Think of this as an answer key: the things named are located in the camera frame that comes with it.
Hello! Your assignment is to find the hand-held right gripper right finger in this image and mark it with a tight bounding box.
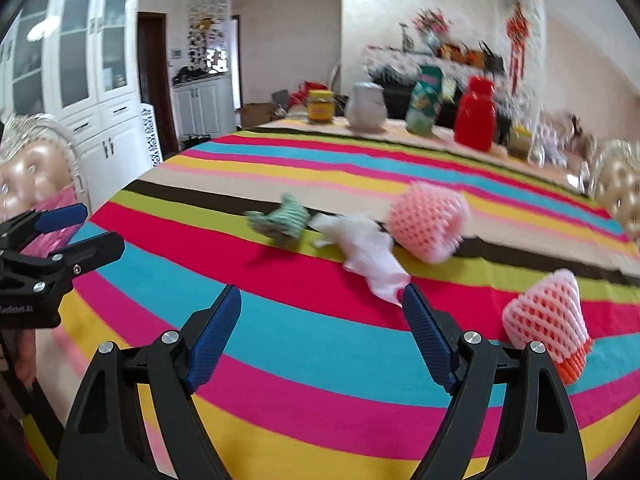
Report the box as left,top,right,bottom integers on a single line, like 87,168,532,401
401,282,587,480

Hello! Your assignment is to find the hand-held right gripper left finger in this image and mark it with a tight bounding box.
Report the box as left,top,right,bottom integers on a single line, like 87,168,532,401
56,284,243,480

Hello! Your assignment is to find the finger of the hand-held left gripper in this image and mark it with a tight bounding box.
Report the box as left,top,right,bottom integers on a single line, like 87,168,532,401
49,231,127,282
0,203,89,247

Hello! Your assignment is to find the pink plastic bag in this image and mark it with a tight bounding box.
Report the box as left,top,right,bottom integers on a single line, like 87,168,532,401
15,197,85,261

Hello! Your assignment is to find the white wrapper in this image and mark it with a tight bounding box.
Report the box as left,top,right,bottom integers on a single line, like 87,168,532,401
311,212,412,306

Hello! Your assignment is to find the person's left hand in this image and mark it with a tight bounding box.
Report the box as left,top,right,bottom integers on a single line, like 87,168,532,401
14,329,40,392

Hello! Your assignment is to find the beige tufted chair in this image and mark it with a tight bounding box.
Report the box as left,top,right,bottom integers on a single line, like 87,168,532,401
0,114,90,221
580,140,640,241

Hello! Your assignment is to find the striped tablecloth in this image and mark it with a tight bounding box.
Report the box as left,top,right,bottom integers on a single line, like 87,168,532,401
22,115,640,480

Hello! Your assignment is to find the pink foam fruit net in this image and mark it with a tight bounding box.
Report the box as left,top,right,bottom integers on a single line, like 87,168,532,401
386,181,471,264

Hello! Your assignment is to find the pink and orange foam net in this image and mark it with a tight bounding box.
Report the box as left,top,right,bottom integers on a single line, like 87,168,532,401
501,268,595,386

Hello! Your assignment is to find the white perforated panel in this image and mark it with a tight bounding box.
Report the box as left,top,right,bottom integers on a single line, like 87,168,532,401
140,104,165,166

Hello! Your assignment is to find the crumpled green paper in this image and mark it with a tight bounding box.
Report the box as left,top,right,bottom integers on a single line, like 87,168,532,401
245,192,312,249

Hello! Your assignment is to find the tall white glass cabinet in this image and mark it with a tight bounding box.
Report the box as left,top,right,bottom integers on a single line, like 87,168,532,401
0,0,151,211

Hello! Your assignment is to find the dark wooden door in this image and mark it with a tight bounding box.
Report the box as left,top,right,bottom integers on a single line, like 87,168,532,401
137,11,181,156

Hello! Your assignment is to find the low white cabinet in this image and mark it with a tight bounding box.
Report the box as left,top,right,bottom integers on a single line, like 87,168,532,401
172,72,238,138

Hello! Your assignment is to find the cardboard box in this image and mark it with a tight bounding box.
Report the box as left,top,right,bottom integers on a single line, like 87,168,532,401
240,102,276,128

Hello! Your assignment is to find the glass jar yellow lid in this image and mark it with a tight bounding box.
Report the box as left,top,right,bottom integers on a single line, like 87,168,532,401
509,125,535,158

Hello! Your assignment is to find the red thermos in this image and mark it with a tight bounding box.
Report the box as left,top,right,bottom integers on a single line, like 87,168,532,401
454,75,501,151

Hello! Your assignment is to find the white ornate sofa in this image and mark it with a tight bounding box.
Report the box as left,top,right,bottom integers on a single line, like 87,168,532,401
535,110,586,166

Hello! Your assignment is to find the green flower vase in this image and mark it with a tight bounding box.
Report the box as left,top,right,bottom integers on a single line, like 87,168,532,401
405,65,446,136

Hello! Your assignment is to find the white ceramic jug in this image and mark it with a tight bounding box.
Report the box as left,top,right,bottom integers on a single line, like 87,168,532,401
345,81,388,133

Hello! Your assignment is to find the white lattice screen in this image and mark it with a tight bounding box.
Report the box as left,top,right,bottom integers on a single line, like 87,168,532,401
187,0,236,76

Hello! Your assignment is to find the yellow lid jar red label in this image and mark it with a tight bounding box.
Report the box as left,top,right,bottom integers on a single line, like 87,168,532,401
306,89,335,124

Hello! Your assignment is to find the sideboard with lace cloth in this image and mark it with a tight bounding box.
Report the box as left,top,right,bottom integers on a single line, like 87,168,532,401
362,45,506,116

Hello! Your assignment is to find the flower bouquet in vase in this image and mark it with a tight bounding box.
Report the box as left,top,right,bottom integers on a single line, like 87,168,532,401
412,8,453,53

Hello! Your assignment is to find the red knot wall hanging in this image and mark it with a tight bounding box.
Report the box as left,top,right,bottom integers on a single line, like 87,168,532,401
506,2,531,96

